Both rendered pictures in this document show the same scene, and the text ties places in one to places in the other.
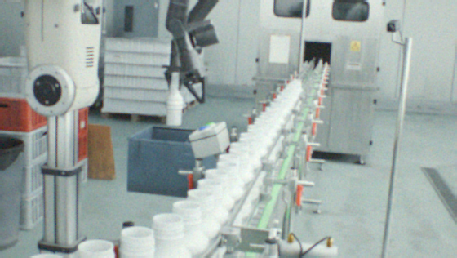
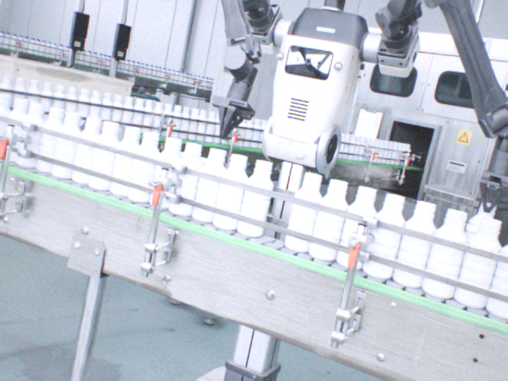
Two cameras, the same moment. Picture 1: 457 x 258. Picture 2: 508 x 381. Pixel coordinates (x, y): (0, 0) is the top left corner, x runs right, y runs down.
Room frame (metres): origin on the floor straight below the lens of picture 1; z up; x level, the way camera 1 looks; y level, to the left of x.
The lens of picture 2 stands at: (2.20, -1.51, 1.30)
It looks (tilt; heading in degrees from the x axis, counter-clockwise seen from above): 8 degrees down; 106
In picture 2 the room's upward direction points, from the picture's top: 12 degrees clockwise
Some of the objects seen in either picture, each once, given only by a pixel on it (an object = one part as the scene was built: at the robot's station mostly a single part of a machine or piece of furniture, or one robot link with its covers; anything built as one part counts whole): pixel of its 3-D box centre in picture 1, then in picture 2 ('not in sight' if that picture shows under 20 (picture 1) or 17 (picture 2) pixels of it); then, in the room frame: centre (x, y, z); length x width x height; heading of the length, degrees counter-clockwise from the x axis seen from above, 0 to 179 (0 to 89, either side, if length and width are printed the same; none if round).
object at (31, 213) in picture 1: (19, 199); not in sight; (3.89, 1.50, 0.11); 0.61 x 0.41 x 0.22; 176
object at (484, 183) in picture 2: (176, 78); (492, 193); (2.32, 0.24, 1.18); 0.07 x 0.07 x 0.09; 81
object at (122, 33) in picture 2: not in sight; (119, 42); (-1.66, 5.49, 1.55); 0.17 x 0.15 x 0.42; 63
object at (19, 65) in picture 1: (18, 76); not in sight; (3.89, 1.50, 1.00); 0.61 x 0.41 x 0.22; 178
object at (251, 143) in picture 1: (245, 177); (32, 134); (1.19, -0.03, 1.08); 0.06 x 0.06 x 0.17
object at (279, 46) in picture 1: (279, 48); not in sight; (6.34, -0.46, 1.22); 0.23 x 0.03 x 0.32; 81
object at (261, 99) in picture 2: not in sight; (244, 122); (-0.16, 6.00, 0.96); 0.82 x 0.50 x 1.91; 63
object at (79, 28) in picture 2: not in sight; (77, 32); (-1.92, 5.00, 1.55); 0.17 x 0.15 x 0.42; 63
